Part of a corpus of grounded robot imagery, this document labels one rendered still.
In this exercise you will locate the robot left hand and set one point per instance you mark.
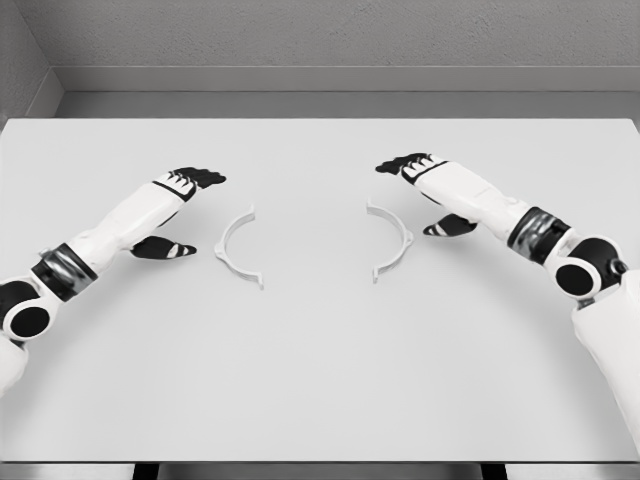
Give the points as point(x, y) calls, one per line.
point(150, 202)

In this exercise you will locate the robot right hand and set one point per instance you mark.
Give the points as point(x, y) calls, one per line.
point(450, 182)

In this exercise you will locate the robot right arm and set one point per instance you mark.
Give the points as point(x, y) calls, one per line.
point(575, 270)

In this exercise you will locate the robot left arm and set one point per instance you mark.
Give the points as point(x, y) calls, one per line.
point(55, 280)

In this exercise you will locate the white half pipe clamp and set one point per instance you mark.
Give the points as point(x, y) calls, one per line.
point(232, 247)
point(395, 240)

